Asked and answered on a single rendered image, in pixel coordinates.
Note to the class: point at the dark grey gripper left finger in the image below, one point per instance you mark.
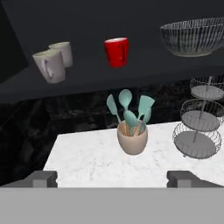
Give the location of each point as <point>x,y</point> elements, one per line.
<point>43,178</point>

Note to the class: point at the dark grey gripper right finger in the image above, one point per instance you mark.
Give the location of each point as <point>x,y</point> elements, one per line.
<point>180,178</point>

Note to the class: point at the dark cabinet shelf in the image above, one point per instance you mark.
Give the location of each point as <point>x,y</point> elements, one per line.
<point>87,78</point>

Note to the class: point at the beige utensil pot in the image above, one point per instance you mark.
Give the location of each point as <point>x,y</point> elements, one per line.
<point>132,141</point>

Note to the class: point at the teal slotted turner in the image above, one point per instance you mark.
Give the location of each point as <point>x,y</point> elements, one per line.
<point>145,105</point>

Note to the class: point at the teal spatula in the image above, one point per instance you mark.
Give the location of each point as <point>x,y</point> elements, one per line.
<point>112,106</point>

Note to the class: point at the white mug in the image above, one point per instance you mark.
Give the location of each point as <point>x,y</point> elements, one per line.
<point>64,52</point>
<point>51,66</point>

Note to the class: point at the striped glass bowl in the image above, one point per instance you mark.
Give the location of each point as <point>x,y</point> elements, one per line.
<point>192,38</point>

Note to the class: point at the red mug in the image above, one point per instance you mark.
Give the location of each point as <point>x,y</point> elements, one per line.
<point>116,52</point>

